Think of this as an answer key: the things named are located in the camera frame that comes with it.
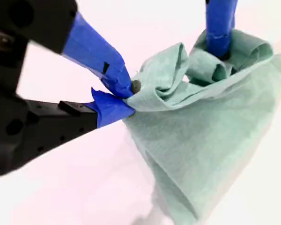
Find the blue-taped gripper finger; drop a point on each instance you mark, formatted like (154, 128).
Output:
(61, 124)
(219, 23)
(91, 51)
(233, 18)

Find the pale green T-shirt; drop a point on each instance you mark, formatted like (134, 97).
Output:
(201, 140)

